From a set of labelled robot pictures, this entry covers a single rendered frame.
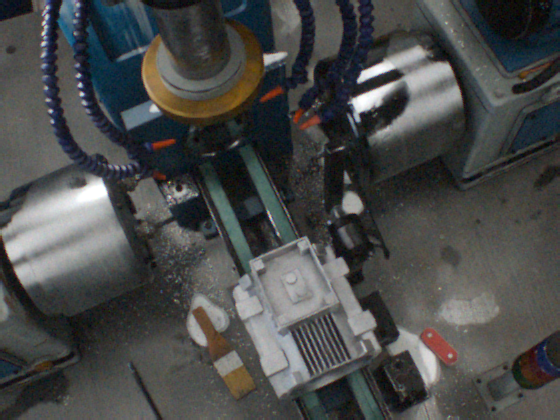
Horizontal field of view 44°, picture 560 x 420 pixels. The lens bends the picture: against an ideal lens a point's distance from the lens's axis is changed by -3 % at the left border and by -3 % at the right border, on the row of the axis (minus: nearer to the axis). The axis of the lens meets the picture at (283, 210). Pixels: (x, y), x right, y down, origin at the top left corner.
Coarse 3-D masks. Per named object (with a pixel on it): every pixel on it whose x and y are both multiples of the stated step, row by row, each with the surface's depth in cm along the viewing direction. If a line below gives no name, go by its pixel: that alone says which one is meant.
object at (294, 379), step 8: (320, 248) 118; (320, 256) 117; (240, 280) 117; (248, 280) 115; (248, 288) 116; (360, 344) 111; (368, 344) 111; (360, 352) 111; (368, 352) 111; (288, 376) 110; (296, 376) 110; (288, 384) 110; (296, 384) 109
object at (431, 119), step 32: (416, 32) 127; (320, 64) 126; (384, 64) 121; (416, 64) 120; (448, 64) 122; (320, 96) 130; (352, 96) 119; (384, 96) 119; (416, 96) 120; (448, 96) 122; (352, 128) 122; (384, 128) 120; (416, 128) 121; (448, 128) 124; (352, 160) 132; (384, 160) 123; (416, 160) 127
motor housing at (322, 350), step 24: (240, 288) 119; (336, 288) 117; (264, 312) 116; (360, 312) 115; (264, 336) 115; (288, 336) 112; (312, 336) 111; (336, 336) 110; (360, 336) 114; (288, 360) 112; (312, 360) 110; (336, 360) 110; (360, 360) 122; (312, 384) 123
